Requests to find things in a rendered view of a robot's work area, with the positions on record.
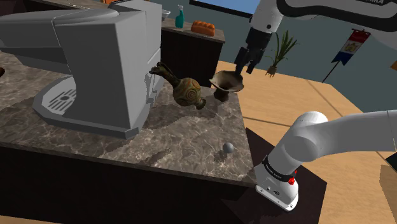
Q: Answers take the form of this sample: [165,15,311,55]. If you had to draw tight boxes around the orange bread loaf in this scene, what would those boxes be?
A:
[190,20,216,38]

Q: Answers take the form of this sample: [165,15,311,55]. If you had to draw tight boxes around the grey coffee machine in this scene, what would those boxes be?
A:
[0,0,164,140]

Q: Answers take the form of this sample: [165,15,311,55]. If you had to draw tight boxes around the green potted plant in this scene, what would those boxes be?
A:
[265,30,299,79]

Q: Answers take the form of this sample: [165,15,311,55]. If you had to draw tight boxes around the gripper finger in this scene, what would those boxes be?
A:
[246,53,265,75]
[233,46,250,76]

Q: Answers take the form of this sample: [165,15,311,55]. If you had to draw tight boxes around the dark robot stand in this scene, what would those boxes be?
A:
[220,127,328,224]

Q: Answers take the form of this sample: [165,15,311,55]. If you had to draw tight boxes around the green patterned bird-shaped jug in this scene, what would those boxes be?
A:
[148,61,207,111]

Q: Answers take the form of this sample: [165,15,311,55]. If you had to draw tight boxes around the red white blue flag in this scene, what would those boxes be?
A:
[321,28,372,84]

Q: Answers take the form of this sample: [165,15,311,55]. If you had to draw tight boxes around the blue window with dark frame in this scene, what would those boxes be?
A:
[188,0,262,18]

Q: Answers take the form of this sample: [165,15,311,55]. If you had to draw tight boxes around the teal spray bottle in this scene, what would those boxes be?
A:
[174,4,186,29]

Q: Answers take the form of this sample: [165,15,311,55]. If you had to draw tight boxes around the dark kitchen counter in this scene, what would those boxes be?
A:
[160,17,226,88]

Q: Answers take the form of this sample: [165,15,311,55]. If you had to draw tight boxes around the brown goblet-shaped vase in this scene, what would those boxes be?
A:
[209,70,246,103]

